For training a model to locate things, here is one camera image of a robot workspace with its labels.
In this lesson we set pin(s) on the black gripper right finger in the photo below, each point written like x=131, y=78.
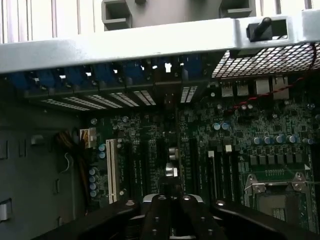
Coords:
x=195, y=220

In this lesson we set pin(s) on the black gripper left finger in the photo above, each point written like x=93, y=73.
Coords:
x=157, y=220

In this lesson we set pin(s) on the white expansion slot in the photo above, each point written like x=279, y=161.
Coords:
x=111, y=170

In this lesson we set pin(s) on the CPU socket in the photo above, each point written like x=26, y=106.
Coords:
x=277, y=200

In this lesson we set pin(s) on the white power connector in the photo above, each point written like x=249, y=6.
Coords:
x=87, y=138

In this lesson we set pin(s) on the green motherboard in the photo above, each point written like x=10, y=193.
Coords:
x=250, y=125

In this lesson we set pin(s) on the silver rear port block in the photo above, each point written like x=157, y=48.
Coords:
x=227, y=90
x=280, y=87
x=242, y=88
x=262, y=86

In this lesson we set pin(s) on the blue card retention latch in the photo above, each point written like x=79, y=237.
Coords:
x=75, y=75

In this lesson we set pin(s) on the open black PC case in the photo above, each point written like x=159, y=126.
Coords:
x=75, y=50

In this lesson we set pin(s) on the grey parts rack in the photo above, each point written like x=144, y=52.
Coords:
x=175, y=12

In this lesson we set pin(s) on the black chassis switch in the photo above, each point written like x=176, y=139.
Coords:
x=260, y=30

